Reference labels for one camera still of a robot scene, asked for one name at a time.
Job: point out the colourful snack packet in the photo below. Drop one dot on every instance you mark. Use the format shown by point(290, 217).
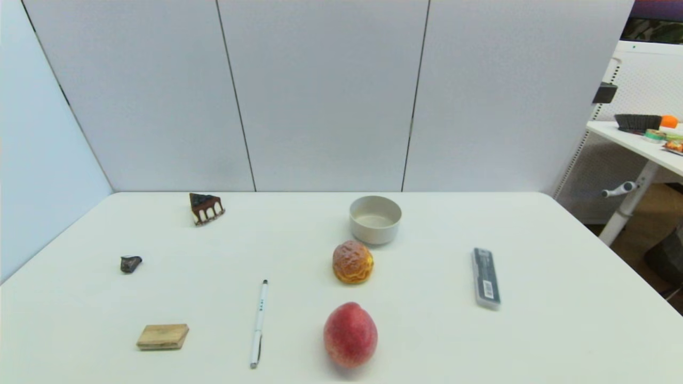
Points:
point(674, 146)

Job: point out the small wooden block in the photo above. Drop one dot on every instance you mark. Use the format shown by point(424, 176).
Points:
point(163, 336)

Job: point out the small dark rock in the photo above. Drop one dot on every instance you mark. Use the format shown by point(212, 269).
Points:
point(130, 263)

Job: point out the black flat pencil lead case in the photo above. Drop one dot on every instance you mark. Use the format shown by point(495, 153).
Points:
point(486, 277)

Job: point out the green tape roll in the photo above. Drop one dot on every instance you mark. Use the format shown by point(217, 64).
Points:
point(654, 135)

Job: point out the chocolate cake slice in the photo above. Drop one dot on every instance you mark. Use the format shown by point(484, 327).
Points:
point(206, 207)

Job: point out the beige round bowl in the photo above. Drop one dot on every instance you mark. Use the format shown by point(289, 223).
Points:
point(375, 224)

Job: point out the dark monitor screen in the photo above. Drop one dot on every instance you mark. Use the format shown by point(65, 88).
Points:
point(656, 24)

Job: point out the brown cardboard box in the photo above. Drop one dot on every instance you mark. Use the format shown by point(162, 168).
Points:
point(659, 208)

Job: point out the black ribbed basket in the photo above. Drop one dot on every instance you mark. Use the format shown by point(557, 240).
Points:
point(637, 122)

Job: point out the red peach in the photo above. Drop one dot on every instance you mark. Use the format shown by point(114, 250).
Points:
point(350, 335)

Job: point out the orange fruit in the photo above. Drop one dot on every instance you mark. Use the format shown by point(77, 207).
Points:
point(669, 121)

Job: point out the black box on panel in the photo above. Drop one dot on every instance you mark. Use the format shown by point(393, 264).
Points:
point(604, 93)

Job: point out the white pegboard panel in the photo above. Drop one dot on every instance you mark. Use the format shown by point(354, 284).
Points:
point(648, 80)

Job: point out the white pen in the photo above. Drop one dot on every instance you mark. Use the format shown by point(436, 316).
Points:
point(259, 320)

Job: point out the white side desk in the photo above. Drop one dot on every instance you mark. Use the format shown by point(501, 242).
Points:
point(635, 145)

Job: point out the cream puff pastry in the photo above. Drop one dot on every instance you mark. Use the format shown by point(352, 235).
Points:
point(352, 262)

